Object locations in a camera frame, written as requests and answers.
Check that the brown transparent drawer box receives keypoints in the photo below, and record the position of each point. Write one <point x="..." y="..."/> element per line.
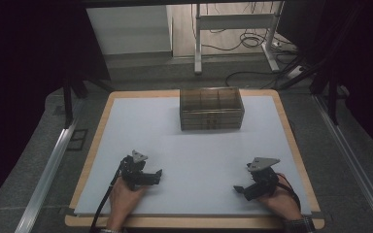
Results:
<point x="211" y="108"/>

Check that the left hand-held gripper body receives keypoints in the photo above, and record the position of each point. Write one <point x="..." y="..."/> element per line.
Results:
<point x="132" y="170"/>

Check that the dark curtain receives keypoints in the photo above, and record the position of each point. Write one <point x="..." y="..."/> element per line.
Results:
<point x="366" y="64"/>
<point x="22" y="81"/>

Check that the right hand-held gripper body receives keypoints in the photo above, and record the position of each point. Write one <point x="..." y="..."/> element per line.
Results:
<point x="264" y="178"/>

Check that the person's left hand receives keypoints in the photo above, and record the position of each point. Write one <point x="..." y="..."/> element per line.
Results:
<point x="124" y="199"/>

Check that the aluminium floor rail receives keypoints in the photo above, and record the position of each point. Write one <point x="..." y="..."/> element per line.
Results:
<point x="353" y="158"/>
<point x="45" y="181"/>

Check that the white table mat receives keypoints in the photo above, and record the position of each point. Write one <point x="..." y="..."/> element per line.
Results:
<point x="200" y="155"/>

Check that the person's right hand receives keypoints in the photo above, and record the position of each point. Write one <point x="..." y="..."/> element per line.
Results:
<point x="283" y="202"/>

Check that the silver wristwatch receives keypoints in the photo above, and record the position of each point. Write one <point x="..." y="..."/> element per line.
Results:
<point x="111" y="230"/>

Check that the white metal desk frame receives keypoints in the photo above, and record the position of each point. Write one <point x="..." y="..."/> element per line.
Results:
<point x="236" y="21"/>

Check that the white cabinet panel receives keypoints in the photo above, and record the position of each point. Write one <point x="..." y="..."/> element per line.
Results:
<point x="129" y="29"/>

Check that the black metal stand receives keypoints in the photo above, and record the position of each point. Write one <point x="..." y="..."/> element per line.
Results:
<point x="332" y="97"/>
<point x="68" y="103"/>

